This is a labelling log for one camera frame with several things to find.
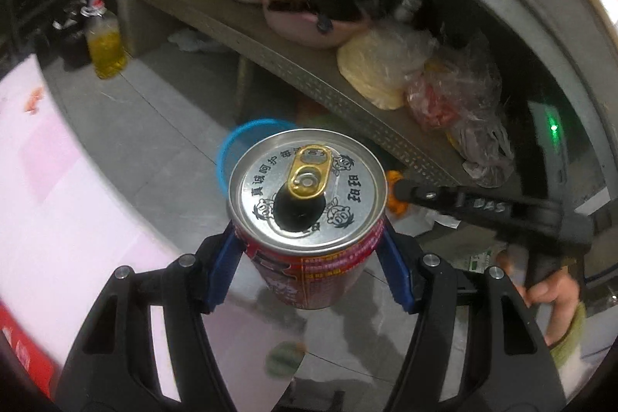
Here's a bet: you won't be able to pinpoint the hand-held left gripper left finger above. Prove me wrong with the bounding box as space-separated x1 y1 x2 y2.
55 221 242 412

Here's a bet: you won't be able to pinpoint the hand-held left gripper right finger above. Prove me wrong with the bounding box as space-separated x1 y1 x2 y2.
377 219 565 412

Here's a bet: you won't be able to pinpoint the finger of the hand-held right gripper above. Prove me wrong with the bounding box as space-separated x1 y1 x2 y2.
393 179 532 240

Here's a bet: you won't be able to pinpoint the orange wrapper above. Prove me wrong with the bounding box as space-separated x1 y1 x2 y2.
384 170 411 220

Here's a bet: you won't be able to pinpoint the red drink can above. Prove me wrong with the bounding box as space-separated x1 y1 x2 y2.
227 128 389 311

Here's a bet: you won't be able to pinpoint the blue plastic mesh basket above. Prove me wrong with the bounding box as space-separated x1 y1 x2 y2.
216 119 300 193

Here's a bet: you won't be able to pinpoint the person's right forearm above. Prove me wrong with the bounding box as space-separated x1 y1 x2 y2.
550 301 587 369

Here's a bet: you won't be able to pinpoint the person's right hand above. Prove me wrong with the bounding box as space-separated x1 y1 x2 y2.
497 248 580 345

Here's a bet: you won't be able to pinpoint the green white packet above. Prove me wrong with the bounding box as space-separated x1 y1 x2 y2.
466 248 501 274

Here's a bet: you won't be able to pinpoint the clear bag red contents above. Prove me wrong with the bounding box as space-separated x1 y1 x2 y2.
404 50 515 189

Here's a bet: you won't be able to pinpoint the yellow plastic bag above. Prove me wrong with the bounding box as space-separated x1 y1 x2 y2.
336 23 435 111

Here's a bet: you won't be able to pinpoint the stainless steel flask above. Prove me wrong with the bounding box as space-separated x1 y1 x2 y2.
393 0 424 22

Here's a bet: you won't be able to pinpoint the red carton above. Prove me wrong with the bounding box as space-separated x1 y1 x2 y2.
0 300 55 398

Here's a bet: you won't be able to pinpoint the crumpled white paper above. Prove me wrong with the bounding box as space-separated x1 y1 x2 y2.
168 28 216 54

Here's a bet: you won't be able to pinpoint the pink bowl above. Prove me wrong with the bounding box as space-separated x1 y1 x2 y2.
263 0 372 51

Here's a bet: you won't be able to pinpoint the cooking oil bottle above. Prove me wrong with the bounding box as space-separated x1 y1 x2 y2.
82 0 129 80

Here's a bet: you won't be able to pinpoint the black plastic bag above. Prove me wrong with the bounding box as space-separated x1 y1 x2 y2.
51 4 92 70

